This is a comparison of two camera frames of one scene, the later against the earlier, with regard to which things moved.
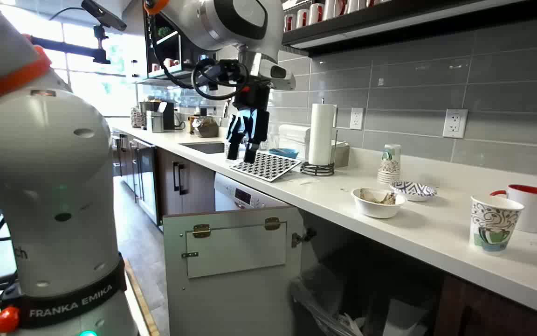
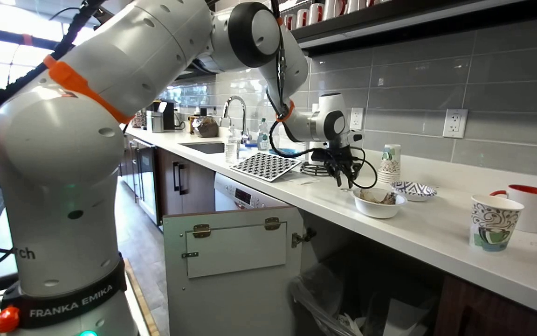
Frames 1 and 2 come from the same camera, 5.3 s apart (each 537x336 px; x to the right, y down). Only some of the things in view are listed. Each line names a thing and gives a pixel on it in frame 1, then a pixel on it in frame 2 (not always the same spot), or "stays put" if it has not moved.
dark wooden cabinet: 181,185 stays put
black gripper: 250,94 to 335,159
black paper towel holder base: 317,170 stays put
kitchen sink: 209,148 stays put
